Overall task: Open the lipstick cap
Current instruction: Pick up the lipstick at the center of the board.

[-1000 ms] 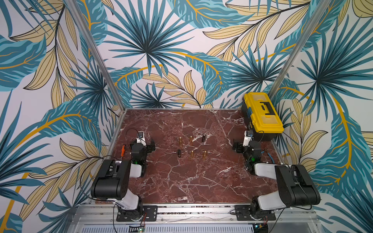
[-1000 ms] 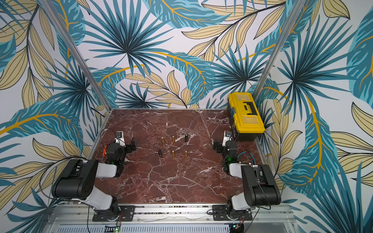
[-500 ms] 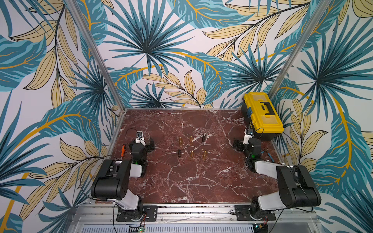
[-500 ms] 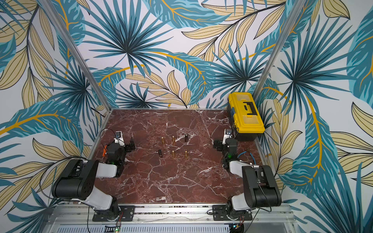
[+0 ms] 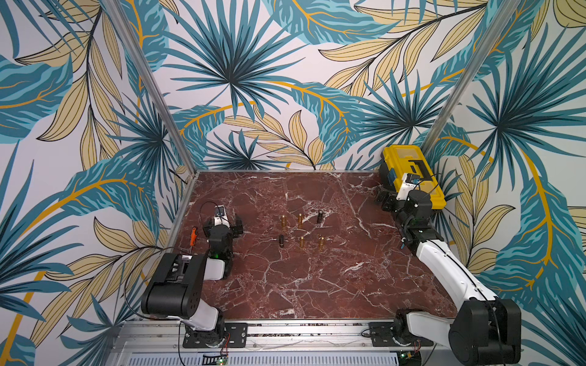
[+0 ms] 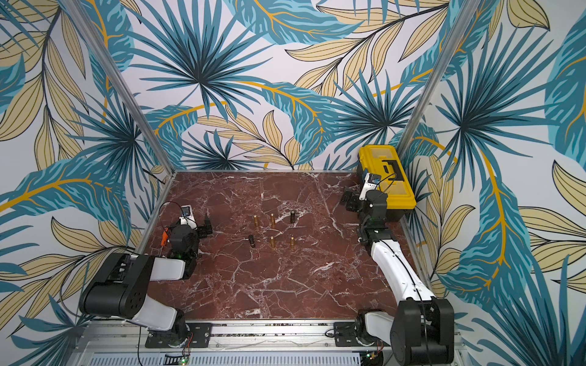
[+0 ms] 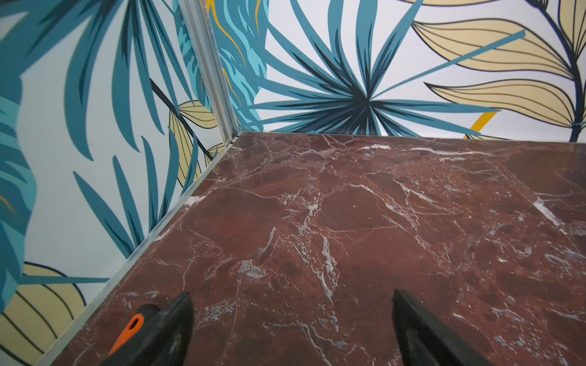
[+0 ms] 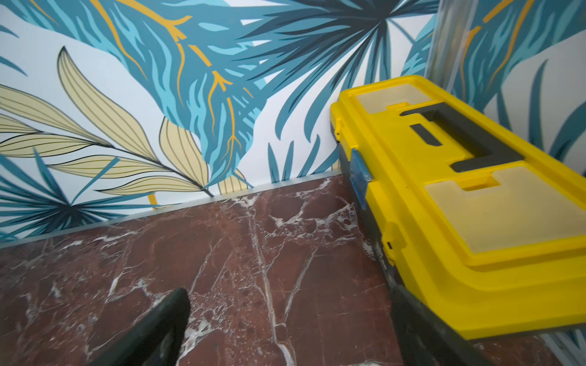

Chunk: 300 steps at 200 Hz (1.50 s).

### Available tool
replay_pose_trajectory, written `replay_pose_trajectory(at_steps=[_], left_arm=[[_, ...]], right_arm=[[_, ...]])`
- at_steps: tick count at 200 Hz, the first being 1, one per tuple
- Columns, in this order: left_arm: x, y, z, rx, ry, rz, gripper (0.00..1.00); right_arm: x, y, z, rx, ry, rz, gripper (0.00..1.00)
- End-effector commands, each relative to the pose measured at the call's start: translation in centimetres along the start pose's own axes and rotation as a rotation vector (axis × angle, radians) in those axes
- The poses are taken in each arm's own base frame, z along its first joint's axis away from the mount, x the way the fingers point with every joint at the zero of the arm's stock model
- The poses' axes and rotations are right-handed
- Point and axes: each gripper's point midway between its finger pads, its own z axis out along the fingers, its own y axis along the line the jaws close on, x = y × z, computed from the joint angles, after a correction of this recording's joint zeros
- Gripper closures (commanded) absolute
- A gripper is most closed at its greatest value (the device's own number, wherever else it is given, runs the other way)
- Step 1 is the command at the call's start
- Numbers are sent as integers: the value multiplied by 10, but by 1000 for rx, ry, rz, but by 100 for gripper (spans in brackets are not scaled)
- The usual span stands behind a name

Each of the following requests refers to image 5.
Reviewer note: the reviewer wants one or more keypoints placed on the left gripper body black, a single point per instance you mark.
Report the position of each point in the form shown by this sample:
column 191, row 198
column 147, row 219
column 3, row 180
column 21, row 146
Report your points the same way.
column 233, row 231

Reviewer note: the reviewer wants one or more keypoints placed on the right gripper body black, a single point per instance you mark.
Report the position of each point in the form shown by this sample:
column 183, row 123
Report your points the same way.
column 389, row 198

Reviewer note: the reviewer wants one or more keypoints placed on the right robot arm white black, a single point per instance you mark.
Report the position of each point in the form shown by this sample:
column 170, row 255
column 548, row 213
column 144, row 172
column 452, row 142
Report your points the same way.
column 486, row 329

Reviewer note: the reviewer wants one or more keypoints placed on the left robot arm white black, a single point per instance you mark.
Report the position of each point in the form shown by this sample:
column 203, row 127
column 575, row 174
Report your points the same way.
column 174, row 292

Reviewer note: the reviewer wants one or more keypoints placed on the yellow black toolbox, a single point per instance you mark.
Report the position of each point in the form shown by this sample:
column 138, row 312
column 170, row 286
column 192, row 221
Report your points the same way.
column 404, row 168

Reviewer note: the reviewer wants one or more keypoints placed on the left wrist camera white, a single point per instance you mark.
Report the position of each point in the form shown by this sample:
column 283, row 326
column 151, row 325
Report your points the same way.
column 220, row 214

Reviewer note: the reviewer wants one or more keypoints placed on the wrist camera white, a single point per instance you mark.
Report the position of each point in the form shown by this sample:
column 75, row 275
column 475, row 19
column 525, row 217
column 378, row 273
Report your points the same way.
column 220, row 214
column 409, row 182

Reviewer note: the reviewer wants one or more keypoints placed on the orange handled screwdriver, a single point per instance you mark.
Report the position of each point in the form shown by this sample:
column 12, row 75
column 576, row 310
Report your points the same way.
column 193, row 238

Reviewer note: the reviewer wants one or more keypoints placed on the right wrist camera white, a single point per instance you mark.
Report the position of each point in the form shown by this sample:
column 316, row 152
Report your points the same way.
column 409, row 182

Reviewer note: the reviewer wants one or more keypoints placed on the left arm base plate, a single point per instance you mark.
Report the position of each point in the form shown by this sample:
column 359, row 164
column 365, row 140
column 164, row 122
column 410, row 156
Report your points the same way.
column 231, row 335

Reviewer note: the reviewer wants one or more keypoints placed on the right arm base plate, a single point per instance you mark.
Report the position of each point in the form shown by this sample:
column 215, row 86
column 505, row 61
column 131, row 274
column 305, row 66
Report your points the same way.
column 382, row 334

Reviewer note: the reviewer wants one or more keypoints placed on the aluminium frame rail front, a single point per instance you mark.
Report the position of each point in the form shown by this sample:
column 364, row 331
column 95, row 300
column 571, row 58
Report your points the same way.
column 271, row 342

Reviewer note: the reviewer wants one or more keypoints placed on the aluminium corner post left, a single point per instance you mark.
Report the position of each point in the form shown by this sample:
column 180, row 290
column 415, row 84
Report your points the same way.
column 125, row 32

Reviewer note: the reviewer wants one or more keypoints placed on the aluminium corner post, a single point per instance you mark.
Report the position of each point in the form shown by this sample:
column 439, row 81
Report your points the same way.
column 485, row 46
column 125, row 32

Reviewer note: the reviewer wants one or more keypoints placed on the aluminium corner post right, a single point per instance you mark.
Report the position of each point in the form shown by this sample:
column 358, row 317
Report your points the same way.
column 485, row 46

